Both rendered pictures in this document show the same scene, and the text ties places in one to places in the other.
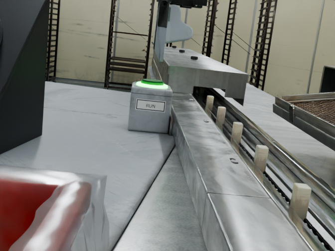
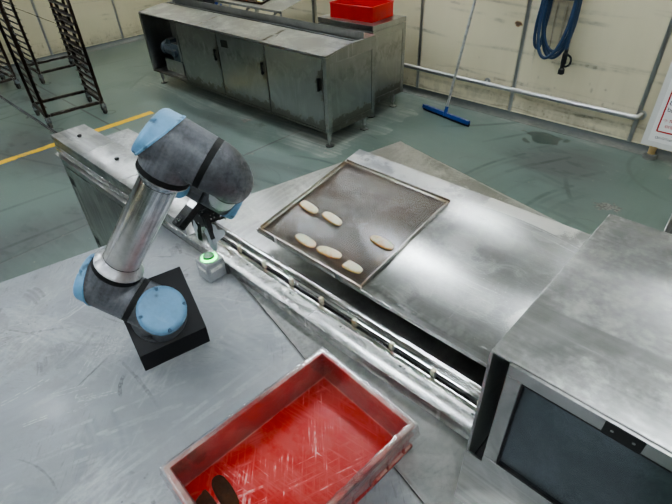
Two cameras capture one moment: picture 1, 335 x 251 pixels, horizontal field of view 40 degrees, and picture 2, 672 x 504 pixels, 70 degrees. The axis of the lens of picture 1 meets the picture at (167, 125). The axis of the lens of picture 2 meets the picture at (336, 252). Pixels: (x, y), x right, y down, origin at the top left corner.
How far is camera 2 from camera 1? 1.16 m
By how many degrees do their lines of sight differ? 45
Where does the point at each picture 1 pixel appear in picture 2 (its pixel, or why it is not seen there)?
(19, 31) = (185, 292)
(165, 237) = (299, 333)
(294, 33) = not seen: outside the picture
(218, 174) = (297, 306)
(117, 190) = (265, 325)
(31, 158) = (219, 331)
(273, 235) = (331, 323)
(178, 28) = (218, 233)
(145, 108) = (214, 270)
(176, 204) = (285, 318)
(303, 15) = not seen: outside the picture
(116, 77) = not seen: outside the picture
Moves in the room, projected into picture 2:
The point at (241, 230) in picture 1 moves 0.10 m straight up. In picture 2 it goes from (325, 326) to (323, 302)
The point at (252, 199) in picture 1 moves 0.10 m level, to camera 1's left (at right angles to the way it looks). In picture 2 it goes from (315, 312) to (289, 329)
